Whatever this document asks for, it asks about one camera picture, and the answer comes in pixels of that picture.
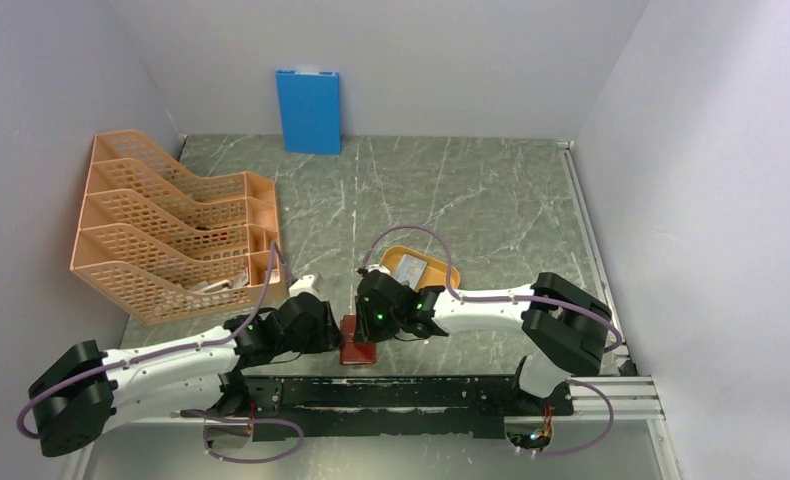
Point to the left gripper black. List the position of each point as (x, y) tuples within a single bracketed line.
[(328, 332)]

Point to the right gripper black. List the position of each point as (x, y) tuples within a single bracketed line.
[(364, 331)]

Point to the red leather card holder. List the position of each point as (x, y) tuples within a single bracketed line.
[(352, 353)]

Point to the yellow oval tray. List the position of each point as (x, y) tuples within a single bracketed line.
[(434, 275)]

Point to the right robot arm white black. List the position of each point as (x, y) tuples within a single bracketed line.
[(568, 327)]

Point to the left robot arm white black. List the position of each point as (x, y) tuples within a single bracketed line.
[(88, 392)]

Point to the silver VIP credit card stack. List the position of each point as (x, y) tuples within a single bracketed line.
[(409, 270)]

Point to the orange mesh file organizer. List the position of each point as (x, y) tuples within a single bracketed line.
[(165, 244)]

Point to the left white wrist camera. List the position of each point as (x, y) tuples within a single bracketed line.
[(308, 284)]

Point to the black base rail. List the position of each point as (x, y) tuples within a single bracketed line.
[(372, 406)]

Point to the blue folder against wall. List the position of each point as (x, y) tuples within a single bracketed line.
[(309, 107)]

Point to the aluminium frame rail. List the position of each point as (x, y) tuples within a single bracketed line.
[(595, 260)]

